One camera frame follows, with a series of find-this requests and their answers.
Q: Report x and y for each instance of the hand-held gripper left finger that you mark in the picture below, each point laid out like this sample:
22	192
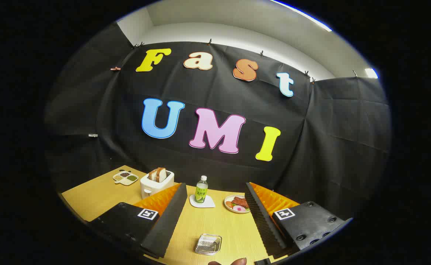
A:
167	224

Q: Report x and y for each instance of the white toaster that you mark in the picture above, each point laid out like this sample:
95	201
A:
156	188

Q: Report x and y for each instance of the divided seasoning dish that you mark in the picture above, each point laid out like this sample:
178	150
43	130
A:
126	178

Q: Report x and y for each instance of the white plate of food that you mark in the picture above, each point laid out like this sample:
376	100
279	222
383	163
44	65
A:
230	209

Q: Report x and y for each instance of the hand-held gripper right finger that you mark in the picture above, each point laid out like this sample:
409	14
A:
263	224

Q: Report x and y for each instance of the white coaster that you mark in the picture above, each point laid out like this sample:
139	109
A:
210	203

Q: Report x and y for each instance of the pink round food slice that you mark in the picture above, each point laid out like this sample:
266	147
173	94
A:
237	208

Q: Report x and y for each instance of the brown meat slice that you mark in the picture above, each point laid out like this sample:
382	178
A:
240	201

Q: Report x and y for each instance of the bread slice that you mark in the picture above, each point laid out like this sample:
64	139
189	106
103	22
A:
162	176
152	175

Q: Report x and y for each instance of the green label drink bottle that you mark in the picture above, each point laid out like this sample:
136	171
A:
201	193

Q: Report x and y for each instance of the ceiling light panel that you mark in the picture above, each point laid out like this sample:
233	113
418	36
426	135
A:
371	73

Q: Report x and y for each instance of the perforated metal tray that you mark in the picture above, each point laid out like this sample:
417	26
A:
208	244

